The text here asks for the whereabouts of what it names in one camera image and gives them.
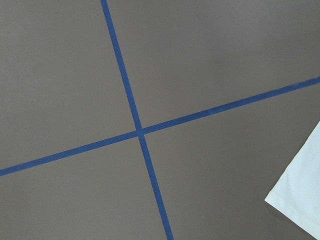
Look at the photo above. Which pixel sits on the cream long-sleeve cat shirt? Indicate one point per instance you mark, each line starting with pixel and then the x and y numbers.
pixel 297 192

